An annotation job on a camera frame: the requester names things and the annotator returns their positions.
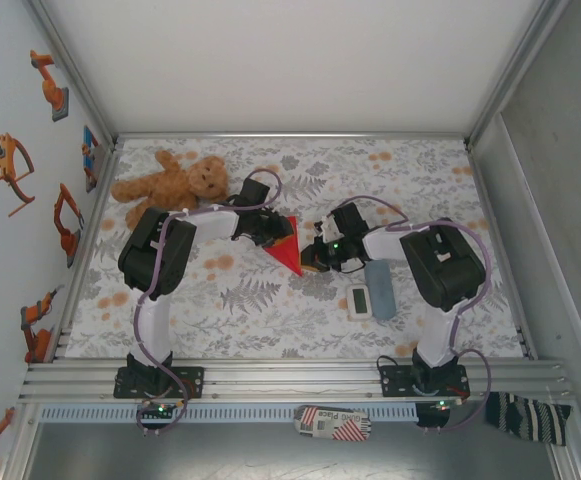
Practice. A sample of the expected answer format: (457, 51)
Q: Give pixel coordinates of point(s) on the red white printed packet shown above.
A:
(332, 422)

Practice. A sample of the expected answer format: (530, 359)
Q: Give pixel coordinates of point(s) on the aluminium frame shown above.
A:
(290, 372)

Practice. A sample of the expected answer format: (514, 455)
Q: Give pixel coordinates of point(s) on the small circuit board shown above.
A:
(445, 404)
(160, 410)

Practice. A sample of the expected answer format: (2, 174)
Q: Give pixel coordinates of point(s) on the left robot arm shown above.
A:
(155, 250)

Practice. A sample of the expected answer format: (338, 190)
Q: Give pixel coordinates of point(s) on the brown teddy bear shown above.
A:
(170, 185)

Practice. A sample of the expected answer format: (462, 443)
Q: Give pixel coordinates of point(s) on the floral patterned tablecloth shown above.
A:
(270, 325)

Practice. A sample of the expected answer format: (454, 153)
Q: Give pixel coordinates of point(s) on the black white striped sock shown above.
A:
(525, 417)

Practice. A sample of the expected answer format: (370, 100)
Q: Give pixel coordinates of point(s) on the white digital timer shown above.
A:
(359, 302)

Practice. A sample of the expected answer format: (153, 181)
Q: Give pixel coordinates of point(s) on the blue-grey oblong case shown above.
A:
(380, 292)

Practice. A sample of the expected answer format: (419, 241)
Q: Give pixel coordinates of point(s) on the red cloth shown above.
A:
(290, 255)

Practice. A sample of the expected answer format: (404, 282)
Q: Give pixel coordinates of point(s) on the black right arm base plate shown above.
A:
(392, 382)

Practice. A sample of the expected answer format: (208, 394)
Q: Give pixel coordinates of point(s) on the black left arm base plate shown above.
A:
(192, 382)

